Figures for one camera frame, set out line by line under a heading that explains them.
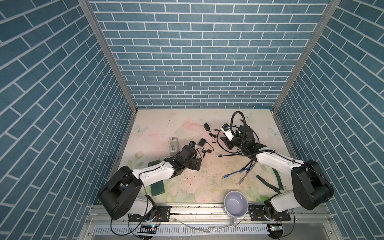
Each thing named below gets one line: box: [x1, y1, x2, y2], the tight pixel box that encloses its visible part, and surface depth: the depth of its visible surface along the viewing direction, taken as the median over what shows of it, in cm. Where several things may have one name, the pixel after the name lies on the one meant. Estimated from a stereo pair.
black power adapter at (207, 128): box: [203, 122, 217, 138], surface depth 107 cm
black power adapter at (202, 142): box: [198, 138, 209, 147], surface depth 101 cm
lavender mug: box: [224, 191, 249, 227], surface depth 76 cm
